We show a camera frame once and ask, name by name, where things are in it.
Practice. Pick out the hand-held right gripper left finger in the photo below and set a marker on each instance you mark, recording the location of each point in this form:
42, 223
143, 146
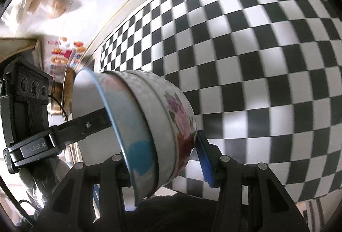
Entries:
115, 170

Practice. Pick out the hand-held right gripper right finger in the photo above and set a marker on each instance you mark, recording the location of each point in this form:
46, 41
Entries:
205, 162

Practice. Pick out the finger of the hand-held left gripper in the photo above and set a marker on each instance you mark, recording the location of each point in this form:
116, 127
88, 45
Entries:
85, 125

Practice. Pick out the white bowl with blue rim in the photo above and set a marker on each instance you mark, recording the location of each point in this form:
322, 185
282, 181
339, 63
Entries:
88, 98

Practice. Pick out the white floral bowl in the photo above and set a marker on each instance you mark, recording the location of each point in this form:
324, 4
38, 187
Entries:
173, 114

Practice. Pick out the person's left hand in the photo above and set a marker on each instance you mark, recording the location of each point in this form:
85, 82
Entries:
26, 180

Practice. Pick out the wooden board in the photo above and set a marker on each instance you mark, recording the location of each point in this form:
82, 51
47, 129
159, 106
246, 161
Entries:
18, 45

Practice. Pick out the black white checkered mat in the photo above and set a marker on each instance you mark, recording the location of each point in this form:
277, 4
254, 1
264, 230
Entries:
240, 61

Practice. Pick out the colourful wall sticker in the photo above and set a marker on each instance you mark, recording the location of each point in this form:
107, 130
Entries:
69, 54

